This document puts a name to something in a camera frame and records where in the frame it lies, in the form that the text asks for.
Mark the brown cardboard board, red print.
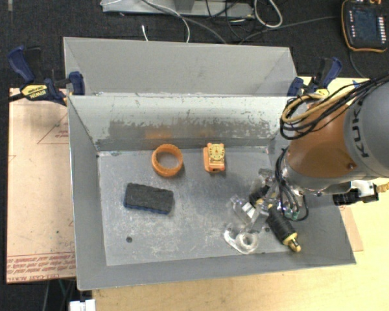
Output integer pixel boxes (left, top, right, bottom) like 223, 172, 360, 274
6, 87, 364, 284

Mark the grey metal bin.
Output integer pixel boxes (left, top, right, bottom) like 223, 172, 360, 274
63, 36, 357, 292

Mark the orange ring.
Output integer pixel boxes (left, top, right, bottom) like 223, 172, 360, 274
151, 143, 184, 178

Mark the dark blue sponge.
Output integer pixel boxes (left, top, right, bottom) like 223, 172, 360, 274
123, 182, 176, 215

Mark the orange toy clock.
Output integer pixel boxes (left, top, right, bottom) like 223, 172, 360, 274
202, 142, 226, 174

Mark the black cylinder on white bracket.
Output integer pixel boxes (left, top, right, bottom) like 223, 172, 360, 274
265, 203, 302, 253

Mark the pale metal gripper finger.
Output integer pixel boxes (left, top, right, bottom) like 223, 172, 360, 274
230, 195, 259, 222
248, 212, 268, 236

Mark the clear glass thing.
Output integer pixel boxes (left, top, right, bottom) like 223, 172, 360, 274
224, 224, 260, 255

